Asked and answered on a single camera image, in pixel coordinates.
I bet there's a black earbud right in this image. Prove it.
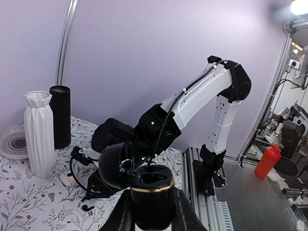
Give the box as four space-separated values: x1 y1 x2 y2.
81 205 94 212

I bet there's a red shaker bottle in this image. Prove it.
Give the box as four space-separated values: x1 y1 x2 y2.
255 144 281 179

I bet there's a grey patterned plate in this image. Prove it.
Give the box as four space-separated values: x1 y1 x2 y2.
0 124 28 160

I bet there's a black round earbud case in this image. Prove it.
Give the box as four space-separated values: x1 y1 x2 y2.
98 141 179 230

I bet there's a black cylinder tube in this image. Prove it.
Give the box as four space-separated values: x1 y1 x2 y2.
49 86 71 149

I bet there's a right metal corner post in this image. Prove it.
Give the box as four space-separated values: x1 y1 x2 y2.
55 0 79 86

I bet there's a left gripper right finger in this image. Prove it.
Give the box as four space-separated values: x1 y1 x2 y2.
172 188 208 231

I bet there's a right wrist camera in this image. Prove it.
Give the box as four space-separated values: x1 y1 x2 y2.
71 146 99 166

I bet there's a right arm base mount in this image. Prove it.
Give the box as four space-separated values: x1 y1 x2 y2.
192 144 226 196

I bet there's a floral table mat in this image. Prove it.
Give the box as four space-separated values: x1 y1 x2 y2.
0 115 188 231

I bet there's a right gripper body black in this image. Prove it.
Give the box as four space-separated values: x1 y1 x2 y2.
84 168 125 200

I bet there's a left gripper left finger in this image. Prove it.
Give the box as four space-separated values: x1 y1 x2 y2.
99 190 132 231

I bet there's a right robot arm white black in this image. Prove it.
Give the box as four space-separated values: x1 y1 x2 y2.
86 56 252 199

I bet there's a white ribbed vase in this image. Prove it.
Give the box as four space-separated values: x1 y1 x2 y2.
24 90 56 178

